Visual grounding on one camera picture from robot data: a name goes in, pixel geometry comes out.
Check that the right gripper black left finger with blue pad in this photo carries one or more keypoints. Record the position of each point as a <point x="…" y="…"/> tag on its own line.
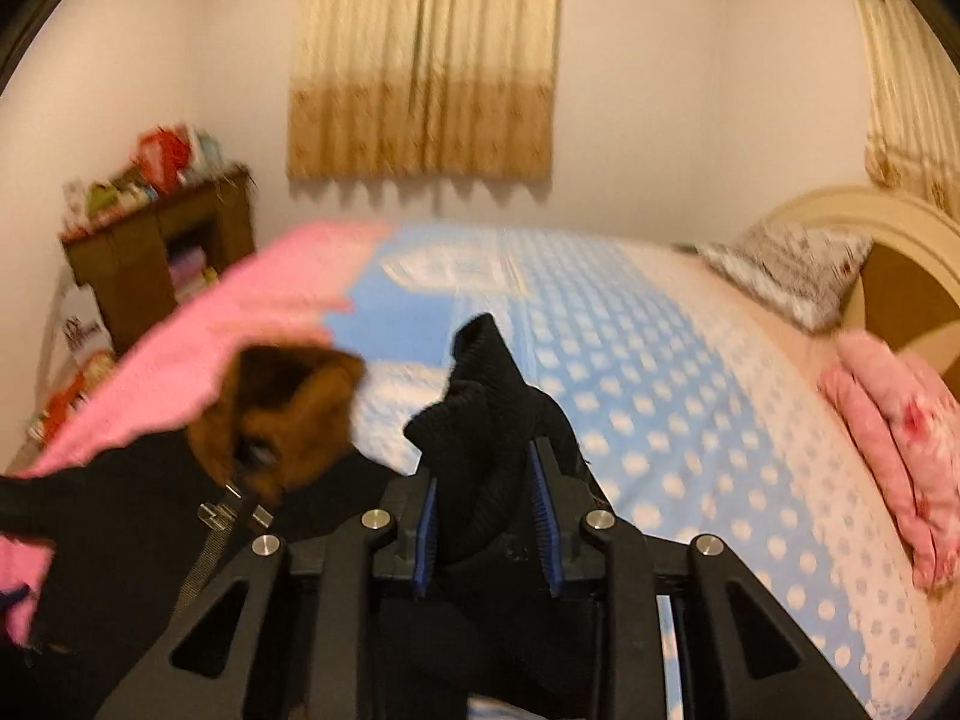
<point x="281" y="611"/>

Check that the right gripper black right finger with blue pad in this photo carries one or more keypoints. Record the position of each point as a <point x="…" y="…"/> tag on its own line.
<point x="740" y="653"/>

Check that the black jacket with brown fur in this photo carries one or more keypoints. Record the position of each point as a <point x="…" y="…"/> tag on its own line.
<point x="138" y="530"/>

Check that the blue polka dot bed sheet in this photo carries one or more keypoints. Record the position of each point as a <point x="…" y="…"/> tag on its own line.
<point x="696" y="410"/>

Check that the pink floral folded quilt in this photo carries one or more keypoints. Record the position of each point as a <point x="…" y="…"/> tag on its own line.
<point x="903" y="419"/>

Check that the brown wooden desk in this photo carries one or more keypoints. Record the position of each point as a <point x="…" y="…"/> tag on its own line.
<point x="126" y="263"/>

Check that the white paper shopping bag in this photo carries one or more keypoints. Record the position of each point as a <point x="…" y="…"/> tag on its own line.
<point x="85" y="332"/>

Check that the grey patterned pillow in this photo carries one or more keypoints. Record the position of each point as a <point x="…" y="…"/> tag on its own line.
<point x="804" y="274"/>

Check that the cream wooden headboard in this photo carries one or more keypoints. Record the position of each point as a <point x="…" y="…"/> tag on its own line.
<point x="907" y="291"/>

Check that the red bag on desk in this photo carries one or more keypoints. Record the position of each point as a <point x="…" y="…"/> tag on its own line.
<point x="161" y="155"/>

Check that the beige patterned window curtain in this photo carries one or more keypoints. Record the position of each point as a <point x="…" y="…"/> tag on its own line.
<point x="411" y="88"/>

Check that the beige curtain at right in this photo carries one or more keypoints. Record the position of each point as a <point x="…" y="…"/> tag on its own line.
<point x="912" y="137"/>

